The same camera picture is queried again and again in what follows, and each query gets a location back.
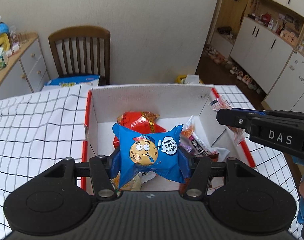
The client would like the small red white snack packet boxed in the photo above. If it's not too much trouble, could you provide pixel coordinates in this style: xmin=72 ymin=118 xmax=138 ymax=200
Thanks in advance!
xmin=208 ymin=97 xmax=250 ymax=147

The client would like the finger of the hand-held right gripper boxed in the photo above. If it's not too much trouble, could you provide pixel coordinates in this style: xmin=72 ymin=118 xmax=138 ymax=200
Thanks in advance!
xmin=216 ymin=108 xmax=254 ymax=131
xmin=231 ymin=108 xmax=269 ymax=117

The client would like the white wooden side cabinet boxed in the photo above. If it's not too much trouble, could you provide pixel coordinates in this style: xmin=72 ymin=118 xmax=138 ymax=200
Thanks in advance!
xmin=0 ymin=32 xmax=51 ymax=100

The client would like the white wall cabinet unit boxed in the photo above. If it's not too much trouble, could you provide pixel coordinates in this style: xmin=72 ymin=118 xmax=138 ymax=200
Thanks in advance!
xmin=208 ymin=0 xmax=304 ymax=110

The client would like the red cardboard box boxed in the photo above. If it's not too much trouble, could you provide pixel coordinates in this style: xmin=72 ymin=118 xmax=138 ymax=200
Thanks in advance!
xmin=82 ymin=83 xmax=256 ymax=198

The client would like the row of shoes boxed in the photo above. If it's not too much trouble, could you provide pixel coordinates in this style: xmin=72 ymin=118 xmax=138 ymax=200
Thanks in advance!
xmin=202 ymin=44 xmax=264 ymax=94

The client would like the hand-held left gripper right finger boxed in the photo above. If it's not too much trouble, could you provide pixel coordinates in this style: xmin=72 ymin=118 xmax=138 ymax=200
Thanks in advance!
xmin=178 ymin=146 xmax=265 ymax=198

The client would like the blue white flat package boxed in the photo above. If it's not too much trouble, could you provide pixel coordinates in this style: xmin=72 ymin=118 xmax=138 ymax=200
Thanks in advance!
xmin=44 ymin=74 xmax=100 ymax=88

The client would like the large white snack packet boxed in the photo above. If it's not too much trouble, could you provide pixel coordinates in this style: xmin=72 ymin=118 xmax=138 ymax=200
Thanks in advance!
xmin=179 ymin=116 xmax=230 ymax=163

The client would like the yellow plastic bag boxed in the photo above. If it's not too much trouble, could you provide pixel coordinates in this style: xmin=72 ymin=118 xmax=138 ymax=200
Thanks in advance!
xmin=174 ymin=74 xmax=205 ymax=84

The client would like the blue cookie packet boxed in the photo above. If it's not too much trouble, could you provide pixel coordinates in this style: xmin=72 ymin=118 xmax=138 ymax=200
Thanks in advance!
xmin=112 ymin=123 xmax=186 ymax=190

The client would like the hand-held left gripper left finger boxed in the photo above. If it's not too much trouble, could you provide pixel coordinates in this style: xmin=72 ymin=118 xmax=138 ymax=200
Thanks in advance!
xmin=38 ymin=149 xmax=121 ymax=200

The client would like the red snack bag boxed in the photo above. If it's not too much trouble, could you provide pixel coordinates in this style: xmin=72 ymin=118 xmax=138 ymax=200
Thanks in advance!
xmin=113 ymin=111 xmax=167 ymax=150

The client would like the white black checked tablecloth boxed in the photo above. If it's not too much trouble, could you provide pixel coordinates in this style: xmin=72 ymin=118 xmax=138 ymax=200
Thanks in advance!
xmin=0 ymin=84 xmax=300 ymax=240

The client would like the brown wooden chair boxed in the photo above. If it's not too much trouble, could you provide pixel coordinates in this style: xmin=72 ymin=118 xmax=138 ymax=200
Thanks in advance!
xmin=48 ymin=25 xmax=111 ymax=85

